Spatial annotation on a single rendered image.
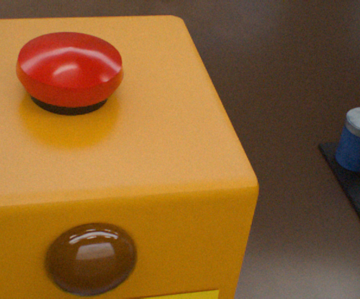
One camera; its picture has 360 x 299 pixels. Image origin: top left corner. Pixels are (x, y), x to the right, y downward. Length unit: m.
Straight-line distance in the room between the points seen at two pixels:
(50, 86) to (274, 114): 1.93
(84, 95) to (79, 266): 0.06
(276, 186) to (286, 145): 0.17
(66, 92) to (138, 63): 0.05
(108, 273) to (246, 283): 1.46
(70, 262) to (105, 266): 0.01
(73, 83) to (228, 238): 0.08
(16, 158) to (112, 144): 0.03
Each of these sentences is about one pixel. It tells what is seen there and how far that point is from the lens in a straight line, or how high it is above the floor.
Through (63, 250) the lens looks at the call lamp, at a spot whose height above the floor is 1.06.
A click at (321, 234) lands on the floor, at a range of 1.88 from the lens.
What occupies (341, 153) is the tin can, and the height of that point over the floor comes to 0.05.
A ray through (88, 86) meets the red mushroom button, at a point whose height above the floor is 1.10.
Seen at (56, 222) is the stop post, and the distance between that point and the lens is 0.27.
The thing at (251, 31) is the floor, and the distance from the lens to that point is 2.56.
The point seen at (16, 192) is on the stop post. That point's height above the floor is 1.08.
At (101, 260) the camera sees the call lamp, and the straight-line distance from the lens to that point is 0.27.
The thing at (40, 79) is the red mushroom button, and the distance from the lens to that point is 0.29.
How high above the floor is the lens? 1.26
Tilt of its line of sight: 38 degrees down
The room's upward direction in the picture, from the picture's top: 8 degrees clockwise
